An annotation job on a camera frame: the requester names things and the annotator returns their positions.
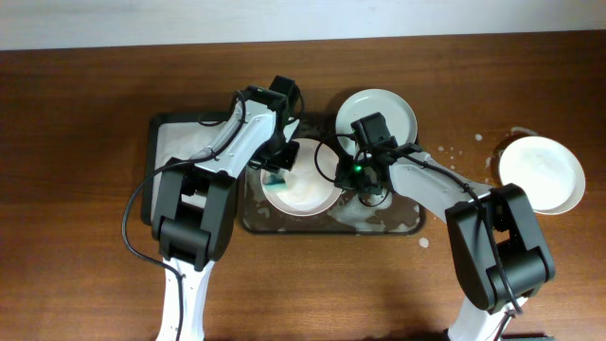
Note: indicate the middle dark wet tray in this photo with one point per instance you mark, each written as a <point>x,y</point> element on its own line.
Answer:
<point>350,214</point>

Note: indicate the green yellow sponge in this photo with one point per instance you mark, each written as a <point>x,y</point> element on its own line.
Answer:
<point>274,181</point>

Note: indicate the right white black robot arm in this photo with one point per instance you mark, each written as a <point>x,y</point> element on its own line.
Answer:
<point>501,258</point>

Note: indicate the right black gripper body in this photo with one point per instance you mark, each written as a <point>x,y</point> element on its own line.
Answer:
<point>365,185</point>

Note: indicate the pale green plate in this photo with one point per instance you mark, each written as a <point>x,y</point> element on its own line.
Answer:
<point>550,174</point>

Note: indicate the left soapy black tray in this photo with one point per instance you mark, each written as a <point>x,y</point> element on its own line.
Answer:
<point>173,135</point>

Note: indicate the grey green plate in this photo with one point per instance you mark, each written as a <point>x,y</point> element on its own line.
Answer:
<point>393,116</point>

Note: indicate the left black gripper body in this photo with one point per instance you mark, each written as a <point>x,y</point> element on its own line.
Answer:
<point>277,158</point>

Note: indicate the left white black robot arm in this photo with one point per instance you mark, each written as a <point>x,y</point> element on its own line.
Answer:
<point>192,239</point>

